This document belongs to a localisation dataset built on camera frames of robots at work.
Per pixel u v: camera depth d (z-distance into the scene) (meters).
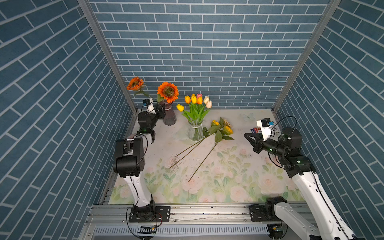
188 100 0.85
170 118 1.05
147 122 0.73
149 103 0.80
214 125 1.05
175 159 0.94
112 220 0.77
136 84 0.76
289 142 0.52
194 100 0.85
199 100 0.84
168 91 0.74
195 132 0.99
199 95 0.87
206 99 0.86
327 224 0.39
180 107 0.83
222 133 1.03
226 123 1.05
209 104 0.84
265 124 0.59
